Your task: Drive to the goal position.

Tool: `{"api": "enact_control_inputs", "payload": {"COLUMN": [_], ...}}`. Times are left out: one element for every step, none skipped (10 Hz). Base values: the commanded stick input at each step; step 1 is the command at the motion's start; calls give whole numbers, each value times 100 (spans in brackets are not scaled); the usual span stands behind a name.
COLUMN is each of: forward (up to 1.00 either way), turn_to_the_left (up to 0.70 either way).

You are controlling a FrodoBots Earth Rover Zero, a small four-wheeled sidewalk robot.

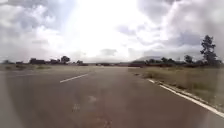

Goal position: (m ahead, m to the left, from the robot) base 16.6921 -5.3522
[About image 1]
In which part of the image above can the distant hill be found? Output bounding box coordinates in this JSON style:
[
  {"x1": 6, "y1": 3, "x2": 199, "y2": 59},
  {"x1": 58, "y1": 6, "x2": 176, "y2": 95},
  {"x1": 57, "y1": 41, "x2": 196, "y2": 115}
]
[{"x1": 134, "y1": 55, "x2": 164, "y2": 62}]

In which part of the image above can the row of distant trees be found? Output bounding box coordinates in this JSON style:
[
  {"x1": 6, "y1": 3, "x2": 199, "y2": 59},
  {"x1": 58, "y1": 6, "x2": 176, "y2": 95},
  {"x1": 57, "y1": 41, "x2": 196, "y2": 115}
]
[{"x1": 1, "y1": 55, "x2": 89, "y2": 67}]

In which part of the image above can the row of distant bushes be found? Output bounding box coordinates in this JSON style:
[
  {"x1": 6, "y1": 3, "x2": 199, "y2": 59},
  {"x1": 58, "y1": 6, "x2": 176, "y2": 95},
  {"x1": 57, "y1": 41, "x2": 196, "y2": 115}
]
[{"x1": 128, "y1": 54, "x2": 223, "y2": 69}]

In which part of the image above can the tall dark tree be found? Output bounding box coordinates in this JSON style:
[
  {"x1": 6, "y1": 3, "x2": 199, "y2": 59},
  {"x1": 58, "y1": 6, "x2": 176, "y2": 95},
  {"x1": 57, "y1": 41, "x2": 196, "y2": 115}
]
[{"x1": 199, "y1": 34, "x2": 218, "y2": 66}]

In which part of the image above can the dry grass strip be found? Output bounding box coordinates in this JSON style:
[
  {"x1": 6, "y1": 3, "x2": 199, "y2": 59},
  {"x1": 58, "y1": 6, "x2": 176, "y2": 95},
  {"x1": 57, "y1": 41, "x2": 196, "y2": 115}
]
[{"x1": 0, "y1": 63, "x2": 101, "y2": 72}]

